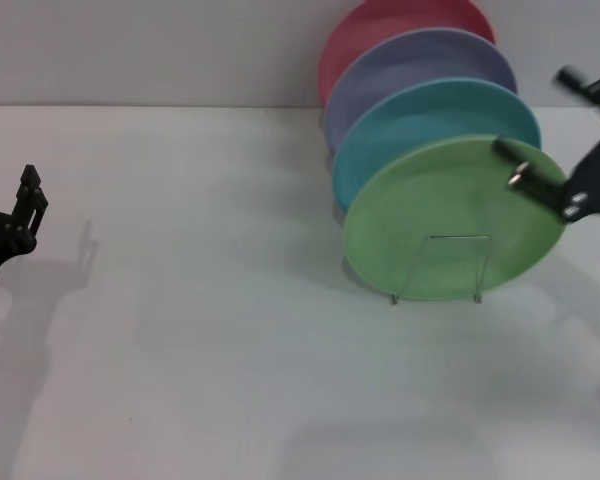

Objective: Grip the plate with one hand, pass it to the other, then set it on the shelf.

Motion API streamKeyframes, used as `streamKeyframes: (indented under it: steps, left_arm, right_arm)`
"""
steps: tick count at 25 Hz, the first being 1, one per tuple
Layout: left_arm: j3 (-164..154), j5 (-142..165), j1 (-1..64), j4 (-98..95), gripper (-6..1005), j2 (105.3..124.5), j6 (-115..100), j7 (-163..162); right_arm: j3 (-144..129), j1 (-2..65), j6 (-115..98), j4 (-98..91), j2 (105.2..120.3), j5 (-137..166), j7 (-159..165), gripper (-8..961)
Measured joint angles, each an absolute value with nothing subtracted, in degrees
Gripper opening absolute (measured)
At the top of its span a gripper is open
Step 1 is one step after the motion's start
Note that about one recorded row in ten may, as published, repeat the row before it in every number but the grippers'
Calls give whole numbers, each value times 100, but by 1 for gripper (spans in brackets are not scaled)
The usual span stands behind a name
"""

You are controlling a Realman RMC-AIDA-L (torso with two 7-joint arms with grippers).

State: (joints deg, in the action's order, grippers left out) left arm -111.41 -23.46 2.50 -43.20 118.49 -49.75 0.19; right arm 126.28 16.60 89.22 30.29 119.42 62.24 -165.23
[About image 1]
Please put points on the purple plate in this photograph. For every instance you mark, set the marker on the purple plate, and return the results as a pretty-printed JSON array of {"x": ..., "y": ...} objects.
[{"x": 415, "y": 60}]

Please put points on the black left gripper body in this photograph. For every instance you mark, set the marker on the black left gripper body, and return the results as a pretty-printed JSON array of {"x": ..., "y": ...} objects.
[{"x": 0, "y": 240}]

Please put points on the blue plate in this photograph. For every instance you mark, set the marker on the blue plate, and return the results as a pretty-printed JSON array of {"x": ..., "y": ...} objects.
[{"x": 405, "y": 125}]

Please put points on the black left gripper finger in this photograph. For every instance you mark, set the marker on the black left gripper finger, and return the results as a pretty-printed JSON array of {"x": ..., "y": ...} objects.
[{"x": 30, "y": 205}]

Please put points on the green plate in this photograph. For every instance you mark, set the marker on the green plate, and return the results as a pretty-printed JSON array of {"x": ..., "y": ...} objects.
[{"x": 430, "y": 215}]

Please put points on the red plate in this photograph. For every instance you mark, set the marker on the red plate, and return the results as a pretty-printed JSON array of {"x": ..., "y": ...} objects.
[{"x": 380, "y": 25}]

